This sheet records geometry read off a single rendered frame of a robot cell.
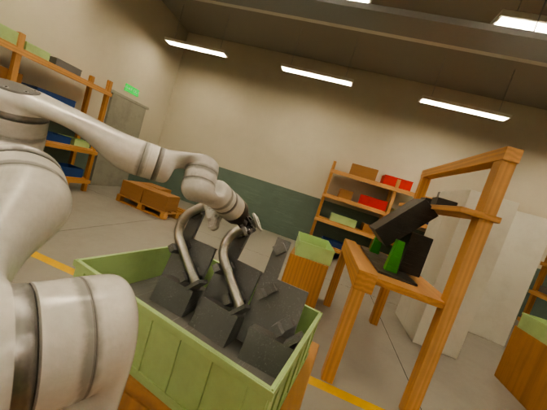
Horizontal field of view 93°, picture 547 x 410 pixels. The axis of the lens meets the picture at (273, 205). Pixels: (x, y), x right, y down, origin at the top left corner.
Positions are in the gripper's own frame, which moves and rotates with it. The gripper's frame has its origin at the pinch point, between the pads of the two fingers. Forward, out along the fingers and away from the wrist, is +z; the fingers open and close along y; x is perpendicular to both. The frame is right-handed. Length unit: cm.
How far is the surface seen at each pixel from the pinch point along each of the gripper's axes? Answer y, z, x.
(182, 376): -34.9, -17.6, 19.1
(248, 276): -14.8, 4.2, 6.4
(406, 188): 169, 500, -244
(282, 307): -26.8, 3.2, -1.1
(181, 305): -16.6, -0.9, 27.4
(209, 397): -40.1, -17.4, 14.0
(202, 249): -0.5, 2.4, 19.0
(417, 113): 324, 478, -356
